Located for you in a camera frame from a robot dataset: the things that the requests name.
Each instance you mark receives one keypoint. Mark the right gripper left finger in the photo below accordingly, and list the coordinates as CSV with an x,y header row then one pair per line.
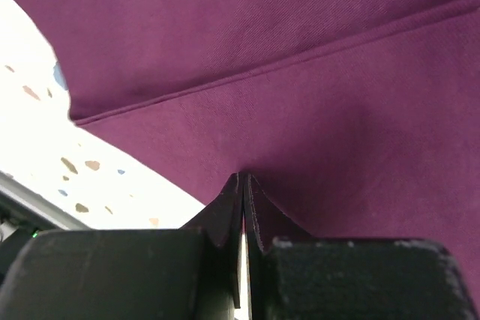
x,y
188,273

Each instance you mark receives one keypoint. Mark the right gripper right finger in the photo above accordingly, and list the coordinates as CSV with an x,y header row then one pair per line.
x,y
294,275

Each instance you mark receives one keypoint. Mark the purple surgical cloth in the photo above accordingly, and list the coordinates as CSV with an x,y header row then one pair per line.
x,y
358,117

